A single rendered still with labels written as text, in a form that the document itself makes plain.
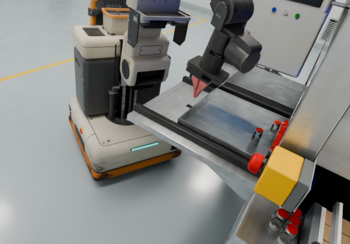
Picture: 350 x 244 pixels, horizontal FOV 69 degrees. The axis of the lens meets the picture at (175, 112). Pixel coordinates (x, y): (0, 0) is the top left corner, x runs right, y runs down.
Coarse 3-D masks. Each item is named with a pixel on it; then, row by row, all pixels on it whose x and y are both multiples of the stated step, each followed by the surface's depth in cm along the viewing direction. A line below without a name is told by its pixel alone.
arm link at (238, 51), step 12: (216, 12) 55; (228, 12) 53; (216, 24) 56; (228, 24) 57; (240, 24) 59; (240, 36) 54; (252, 36) 56; (228, 48) 57; (240, 48) 55; (252, 48) 53; (228, 60) 58; (240, 60) 54; (252, 60) 56
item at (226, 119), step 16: (208, 96) 85; (224, 96) 89; (192, 112) 78; (208, 112) 82; (224, 112) 84; (240, 112) 85; (256, 112) 85; (272, 112) 82; (192, 128) 69; (208, 128) 75; (224, 128) 76; (240, 128) 77; (224, 144) 66; (240, 144) 71; (256, 144) 72
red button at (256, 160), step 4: (252, 156) 48; (256, 156) 47; (260, 156) 47; (264, 156) 47; (252, 160) 47; (256, 160) 47; (260, 160) 47; (248, 164) 48; (252, 164) 47; (256, 164) 47; (260, 164) 46; (248, 168) 48; (252, 168) 47; (256, 168) 47; (260, 168) 48; (252, 172) 48; (256, 172) 47
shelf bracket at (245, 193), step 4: (212, 168) 76; (216, 172) 76; (220, 176) 76; (224, 176) 75; (224, 180) 75; (228, 180) 75; (232, 180) 74; (228, 184) 75; (232, 184) 74; (236, 184) 73; (240, 184) 73; (232, 188) 75; (236, 188) 74; (240, 188) 73; (244, 188) 72; (248, 188) 72; (236, 192) 75; (240, 192) 74; (244, 192) 73; (248, 192) 72; (252, 192) 72; (240, 196) 75; (244, 196) 74; (248, 196) 73; (248, 200) 74
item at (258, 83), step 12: (240, 72) 110; (252, 72) 115; (264, 72) 113; (228, 84) 96; (240, 84) 103; (252, 84) 105; (264, 84) 107; (276, 84) 109; (288, 84) 109; (300, 84) 106; (252, 96) 93; (264, 96) 90; (276, 96) 100; (288, 96) 102; (300, 96) 104; (288, 108) 87
